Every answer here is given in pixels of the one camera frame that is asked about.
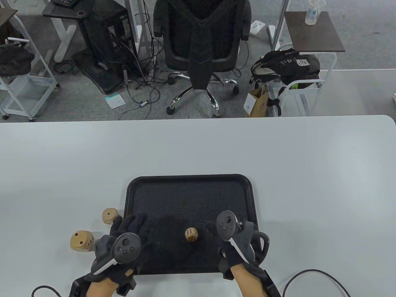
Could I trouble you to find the black tower floor stand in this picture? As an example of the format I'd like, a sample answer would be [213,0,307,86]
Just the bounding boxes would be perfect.
[72,49,124,95]

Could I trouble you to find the clear plastic bottle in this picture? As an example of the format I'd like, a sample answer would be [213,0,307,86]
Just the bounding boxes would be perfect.
[305,0,327,25]

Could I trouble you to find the black wrist strap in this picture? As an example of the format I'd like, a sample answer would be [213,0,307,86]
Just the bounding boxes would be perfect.
[69,272,138,297]
[254,269,280,297]

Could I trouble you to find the white booklet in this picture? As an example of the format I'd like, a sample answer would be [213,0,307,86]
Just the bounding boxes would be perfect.
[104,94,126,109]

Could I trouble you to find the person's left hand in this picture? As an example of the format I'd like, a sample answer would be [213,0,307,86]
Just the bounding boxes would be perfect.
[83,212,153,284]

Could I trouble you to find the black bag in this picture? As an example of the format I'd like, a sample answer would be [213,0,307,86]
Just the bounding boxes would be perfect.
[0,45,35,77]

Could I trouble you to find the person's right hand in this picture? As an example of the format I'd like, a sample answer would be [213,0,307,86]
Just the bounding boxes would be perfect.
[206,222,269,281]

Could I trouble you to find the person's right forearm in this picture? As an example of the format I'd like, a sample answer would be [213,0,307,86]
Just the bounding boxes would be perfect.
[230,265,269,297]

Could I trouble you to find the person's left forearm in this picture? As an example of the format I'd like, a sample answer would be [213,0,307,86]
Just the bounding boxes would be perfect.
[87,278,119,297]

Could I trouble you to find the black desk with white legs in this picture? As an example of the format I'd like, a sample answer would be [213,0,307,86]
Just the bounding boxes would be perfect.
[42,0,93,63]

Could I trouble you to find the black glove cable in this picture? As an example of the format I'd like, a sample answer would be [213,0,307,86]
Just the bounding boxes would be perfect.
[31,285,73,297]
[280,269,351,297]

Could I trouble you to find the black plastic tray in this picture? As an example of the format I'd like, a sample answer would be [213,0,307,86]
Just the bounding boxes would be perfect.
[123,174,263,275]

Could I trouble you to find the white metal cart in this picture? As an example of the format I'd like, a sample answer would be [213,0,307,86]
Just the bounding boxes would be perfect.
[0,14,61,122]

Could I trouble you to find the tangle of black floor cables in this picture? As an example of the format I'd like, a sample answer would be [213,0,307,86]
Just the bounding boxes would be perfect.
[55,31,174,120]

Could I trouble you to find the medium wooden dice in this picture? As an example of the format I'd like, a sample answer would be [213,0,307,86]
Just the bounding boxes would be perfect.
[102,208,119,225]

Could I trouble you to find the large wooden dice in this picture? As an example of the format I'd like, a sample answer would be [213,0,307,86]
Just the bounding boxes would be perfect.
[70,230,94,252]

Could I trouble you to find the brown side table white frame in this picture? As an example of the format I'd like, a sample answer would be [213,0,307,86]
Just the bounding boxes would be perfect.
[269,11,346,117]

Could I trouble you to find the black office chair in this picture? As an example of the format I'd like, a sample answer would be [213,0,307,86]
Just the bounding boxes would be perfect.
[153,0,252,117]

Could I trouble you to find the dark brown tabletop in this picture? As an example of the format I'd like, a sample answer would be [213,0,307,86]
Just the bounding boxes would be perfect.
[0,8,18,30]

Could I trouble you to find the black backpack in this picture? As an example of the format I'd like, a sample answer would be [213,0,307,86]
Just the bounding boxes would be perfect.
[249,48,321,90]

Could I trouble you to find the silver metal pole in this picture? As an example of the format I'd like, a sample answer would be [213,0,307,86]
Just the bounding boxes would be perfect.
[272,0,290,51]

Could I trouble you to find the white flat box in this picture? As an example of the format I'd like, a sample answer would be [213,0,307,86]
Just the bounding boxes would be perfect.
[251,20,266,36]

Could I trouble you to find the brown paper bag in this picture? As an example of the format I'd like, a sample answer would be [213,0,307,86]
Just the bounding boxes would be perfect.
[244,84,270,118]

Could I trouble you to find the black computer tower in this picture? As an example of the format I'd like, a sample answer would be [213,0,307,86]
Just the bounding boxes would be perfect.
[80,0,138,78]

